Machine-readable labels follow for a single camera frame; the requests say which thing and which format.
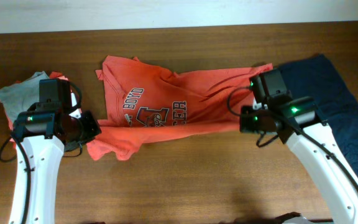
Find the orange printed t-shirt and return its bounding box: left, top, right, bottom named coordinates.
left=86, top=55, right=273, bottom=161

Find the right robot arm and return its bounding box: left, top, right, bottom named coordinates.
left=240, top=69, right=358, bottom=223

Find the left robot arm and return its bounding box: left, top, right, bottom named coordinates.
left=9, top=78, right=101, bottom=224

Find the folded pink shirt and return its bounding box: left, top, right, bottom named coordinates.
left=8, top=75, right=86, bottom=147

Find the folded grey shirt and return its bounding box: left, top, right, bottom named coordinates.
left=0, top=72, right=49, bottom=123

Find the navy blue garment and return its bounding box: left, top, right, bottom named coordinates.
left=278, top=55, right=358, bottom=177

